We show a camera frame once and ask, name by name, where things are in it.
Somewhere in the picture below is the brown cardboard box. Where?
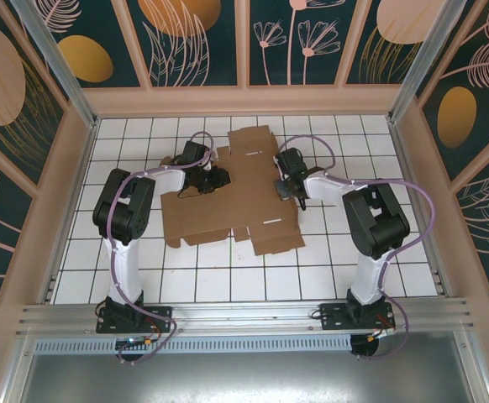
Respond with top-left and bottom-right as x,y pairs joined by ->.
161,127 -> 307,256

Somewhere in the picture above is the grey metal sheet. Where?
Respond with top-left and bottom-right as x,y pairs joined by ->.
0,352 -> 489,403

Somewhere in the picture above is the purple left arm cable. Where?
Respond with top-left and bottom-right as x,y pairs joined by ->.
109,130 -> 218,364

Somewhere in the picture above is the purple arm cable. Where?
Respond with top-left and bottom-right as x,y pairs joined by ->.
109,130 -> 218,364
278,134 -> 435,362

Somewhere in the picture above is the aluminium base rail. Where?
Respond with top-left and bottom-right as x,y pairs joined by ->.
17,296 -> 475,337

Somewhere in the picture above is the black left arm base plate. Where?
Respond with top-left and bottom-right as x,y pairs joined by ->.
96,305 -> 174,335

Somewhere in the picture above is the aluminium side rail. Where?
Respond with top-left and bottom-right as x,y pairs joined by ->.
386,117 -> 455,300
42,118 -> 101,304

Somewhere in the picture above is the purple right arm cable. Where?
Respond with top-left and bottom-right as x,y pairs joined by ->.
278,134 -> 435,362

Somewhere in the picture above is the aluminium corner post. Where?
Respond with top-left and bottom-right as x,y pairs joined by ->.
386,0 -> 479,123
11,0 -> 99,128

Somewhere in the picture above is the grey slotted cable duct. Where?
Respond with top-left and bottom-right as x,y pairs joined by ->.
34,334 -> 353,354

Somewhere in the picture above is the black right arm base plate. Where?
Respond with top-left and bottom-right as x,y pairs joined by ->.
319,301 -> 397,332

